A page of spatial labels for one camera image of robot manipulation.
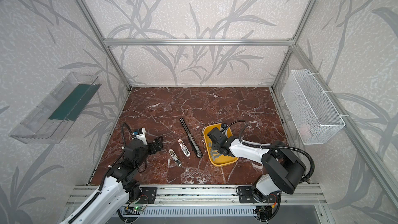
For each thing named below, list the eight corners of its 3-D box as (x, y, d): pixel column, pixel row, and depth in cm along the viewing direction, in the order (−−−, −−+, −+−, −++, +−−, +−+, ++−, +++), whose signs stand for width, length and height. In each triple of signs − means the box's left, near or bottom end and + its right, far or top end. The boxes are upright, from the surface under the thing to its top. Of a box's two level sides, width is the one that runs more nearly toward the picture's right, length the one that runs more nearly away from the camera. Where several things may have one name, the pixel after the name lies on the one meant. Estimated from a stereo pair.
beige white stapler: (179, 168, 84) (177, 164, 79) (170, 155, 89) (167, 151, 84) (182, 165, 85) (181, 161, 80) (173, 152, 90) (171, 148, 85)
